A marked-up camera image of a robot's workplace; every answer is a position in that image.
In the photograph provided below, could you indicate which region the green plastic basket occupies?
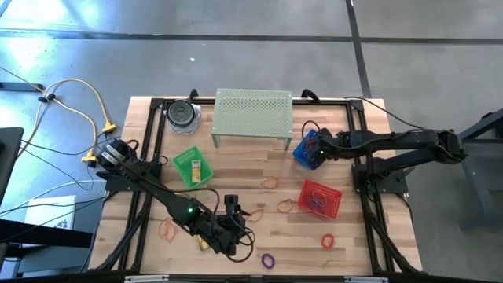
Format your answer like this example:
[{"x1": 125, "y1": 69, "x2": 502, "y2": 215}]
[{"x1": 171, "y1": 145, "x2": 215, "y2": 190}]

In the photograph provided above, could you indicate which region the white round bin black rim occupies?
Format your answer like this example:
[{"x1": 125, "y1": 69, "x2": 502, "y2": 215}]
[{"x1": 166, "y1": 99, "x2": 196, "y2": 129}]

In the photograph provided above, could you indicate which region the blue plastic basket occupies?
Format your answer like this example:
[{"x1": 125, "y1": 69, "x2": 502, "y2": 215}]
[{"x1": 292, "y1": 128, "x2": 335, "y2": 171}]

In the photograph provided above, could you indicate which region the black desk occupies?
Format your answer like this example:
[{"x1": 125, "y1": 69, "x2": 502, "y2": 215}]
[{"x1": 0, "y1": 126, "x2": 25, "y2": 206}]

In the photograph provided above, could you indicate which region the silver table edge bracket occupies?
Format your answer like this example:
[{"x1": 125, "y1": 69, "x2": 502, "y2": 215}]
[
  {"x1": 343, "y1": 276, "x2": 390, "y2": 283},
  {"x1": 124, "y1": 274, "x2": 170, "y2": 283}
]

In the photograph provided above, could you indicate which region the red plastic basket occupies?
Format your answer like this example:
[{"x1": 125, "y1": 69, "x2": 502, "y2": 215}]
[{"x1": 296, "y1": 179, "x2": 343, "y2": 220}]

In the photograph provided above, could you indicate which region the dark grey cart frame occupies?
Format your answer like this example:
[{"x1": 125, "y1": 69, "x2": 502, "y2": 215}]
[{"x1": 431, "y1": 107, "x2": 503, "y2": 232}]

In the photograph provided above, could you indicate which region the black beam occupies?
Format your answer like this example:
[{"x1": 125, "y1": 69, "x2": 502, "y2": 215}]
[{"x1": 0, "y1": 219, "x2": 94, "y2": 249}]

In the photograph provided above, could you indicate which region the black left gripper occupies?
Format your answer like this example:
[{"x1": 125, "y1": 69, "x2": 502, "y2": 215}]
[{"x1": 214, "y1": 208, "x2": 253, "y2": 256}]

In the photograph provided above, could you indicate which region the green perforated metal shelf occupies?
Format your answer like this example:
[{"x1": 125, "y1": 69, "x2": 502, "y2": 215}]
[{"x1": 211, "y1": 87, "x2": 294, "y2": 151}]

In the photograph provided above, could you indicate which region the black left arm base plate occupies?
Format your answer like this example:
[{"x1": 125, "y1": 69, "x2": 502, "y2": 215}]
[{"x1": 96, "y1": 160, "x2": 160, "y2": 193}]

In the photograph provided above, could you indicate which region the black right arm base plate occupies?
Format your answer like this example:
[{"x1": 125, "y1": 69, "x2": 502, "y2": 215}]
[{"x1": 351, "y1": 162, "x2": 417, "y2": 196}]

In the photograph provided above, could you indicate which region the clear round lidded container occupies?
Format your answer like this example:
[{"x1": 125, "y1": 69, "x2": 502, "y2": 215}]
[{"x1": 167, "y1": 102, "x2": 204, "y2": 137}]

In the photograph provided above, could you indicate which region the black aluminium table frame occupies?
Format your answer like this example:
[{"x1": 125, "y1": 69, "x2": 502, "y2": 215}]
[{"x1": 90, "y1": 97, "x2": 424, "y2": 276}]

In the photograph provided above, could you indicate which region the yellow crayon box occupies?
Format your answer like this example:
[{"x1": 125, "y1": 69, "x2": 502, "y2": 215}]
[{"x1": 189, "y1": 159, "x2": 204, "y2": 184}]

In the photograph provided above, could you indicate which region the yellow extension cable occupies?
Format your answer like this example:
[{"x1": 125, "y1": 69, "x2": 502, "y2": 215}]
[
  {"x1": 0, "y1": 65, "x2": 99, "y2": 166},
  {"x1": 17, "y1": 77, "x2": 118, "y2": 158}
]

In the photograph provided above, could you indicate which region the black floor bar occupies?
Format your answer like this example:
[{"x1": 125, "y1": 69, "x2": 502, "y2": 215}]
[{"x1": 0, "y1": 81, "x2": 46, "y2": 94}]

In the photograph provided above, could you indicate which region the white printed box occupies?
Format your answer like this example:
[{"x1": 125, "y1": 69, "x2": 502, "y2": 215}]
[{"x1": 24, "y1": 194, "x2": 78, "y2": 231}]

